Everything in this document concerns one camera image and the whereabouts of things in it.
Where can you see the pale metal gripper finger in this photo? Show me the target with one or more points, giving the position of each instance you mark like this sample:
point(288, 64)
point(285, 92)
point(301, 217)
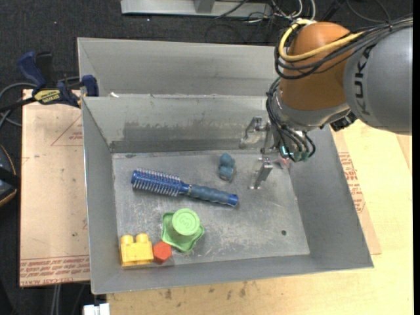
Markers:
point(253, 138)
point(262, 174)

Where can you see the blue-grey toy figure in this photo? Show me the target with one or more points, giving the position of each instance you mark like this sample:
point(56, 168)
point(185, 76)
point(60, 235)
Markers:
point(226, 167)

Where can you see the grey metal bin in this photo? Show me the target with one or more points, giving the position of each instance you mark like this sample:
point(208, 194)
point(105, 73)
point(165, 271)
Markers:
point(256, 225)

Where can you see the blue hairbrush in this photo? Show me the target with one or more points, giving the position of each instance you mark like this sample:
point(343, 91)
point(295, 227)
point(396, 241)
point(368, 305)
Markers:
point(170, 182)

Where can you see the green star-shaped cup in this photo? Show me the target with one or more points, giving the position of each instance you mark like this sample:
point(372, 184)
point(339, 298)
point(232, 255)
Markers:
point(183, 225)

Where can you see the red hexagonal block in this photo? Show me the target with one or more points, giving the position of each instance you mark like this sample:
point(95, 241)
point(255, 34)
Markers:
point(162, 252)

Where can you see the yellow toy brick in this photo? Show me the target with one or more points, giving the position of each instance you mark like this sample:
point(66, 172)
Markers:
point(136, 251)

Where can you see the brown cardboard board, red print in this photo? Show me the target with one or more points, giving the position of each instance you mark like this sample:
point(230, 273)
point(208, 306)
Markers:
point(52, 182)

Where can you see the black cylinder on white bracket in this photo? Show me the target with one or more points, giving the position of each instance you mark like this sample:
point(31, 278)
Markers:
point(343, 121)

